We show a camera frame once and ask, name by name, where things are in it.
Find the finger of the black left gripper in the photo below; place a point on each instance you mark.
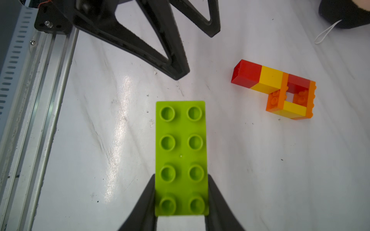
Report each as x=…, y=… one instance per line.
x=159, y=14
x=210, y=27

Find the small orange lego brick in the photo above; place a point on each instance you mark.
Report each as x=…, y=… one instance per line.
x=276, y=100

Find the orange lego plate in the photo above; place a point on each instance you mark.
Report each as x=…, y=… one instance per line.
x=309, y=102

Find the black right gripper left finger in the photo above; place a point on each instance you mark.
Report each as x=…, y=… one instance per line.
x=142, y=217

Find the plush doll head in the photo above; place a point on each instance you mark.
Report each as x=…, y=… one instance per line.
x=343, y=14

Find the small red lego brick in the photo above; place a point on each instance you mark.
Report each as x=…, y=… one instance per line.
x=297, y=84

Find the small yellow lego brick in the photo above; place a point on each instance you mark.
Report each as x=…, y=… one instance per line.
x=291, y=110

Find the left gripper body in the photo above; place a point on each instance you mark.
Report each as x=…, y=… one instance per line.
x=92, y=13

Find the lime green lego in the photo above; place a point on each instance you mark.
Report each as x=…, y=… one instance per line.
x=181, y=174

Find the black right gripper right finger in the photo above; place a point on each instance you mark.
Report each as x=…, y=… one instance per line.
x=220, y=217

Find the red square lego brick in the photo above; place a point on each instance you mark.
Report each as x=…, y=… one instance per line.
x=246, y=74

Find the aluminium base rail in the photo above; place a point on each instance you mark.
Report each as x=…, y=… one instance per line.
x=33, y=82

